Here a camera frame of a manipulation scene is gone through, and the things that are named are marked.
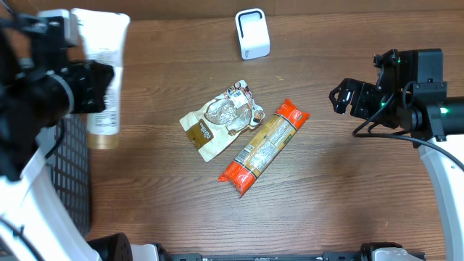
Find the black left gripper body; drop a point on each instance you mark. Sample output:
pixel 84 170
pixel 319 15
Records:
pixel 87 93

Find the grey plastic shopping basket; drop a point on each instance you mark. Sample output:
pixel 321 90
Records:
pixel 68 163

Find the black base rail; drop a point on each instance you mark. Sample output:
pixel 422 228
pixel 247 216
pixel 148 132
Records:
pixel 326 256

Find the white shampoo tube gold cap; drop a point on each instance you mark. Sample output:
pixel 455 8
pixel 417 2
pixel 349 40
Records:
pixel 104 35

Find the white barcode scanner stand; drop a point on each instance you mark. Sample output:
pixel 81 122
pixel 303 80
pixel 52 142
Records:
pixel 253 35

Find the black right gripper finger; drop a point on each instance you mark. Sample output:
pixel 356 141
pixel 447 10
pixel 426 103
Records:
pixel 347 85
pixel 337 103

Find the beige cookie pouch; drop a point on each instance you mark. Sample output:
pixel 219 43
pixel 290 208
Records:
pixel 220 121

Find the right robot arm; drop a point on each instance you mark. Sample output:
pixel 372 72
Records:
pixel 409 102

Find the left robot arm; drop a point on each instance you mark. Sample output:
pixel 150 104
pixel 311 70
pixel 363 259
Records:
pixel 34 223

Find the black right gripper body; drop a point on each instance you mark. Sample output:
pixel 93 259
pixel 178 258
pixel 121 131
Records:
pixel 367 101

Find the orange spaghetti package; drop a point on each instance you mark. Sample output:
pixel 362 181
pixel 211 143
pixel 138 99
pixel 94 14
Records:
pixel 263 148

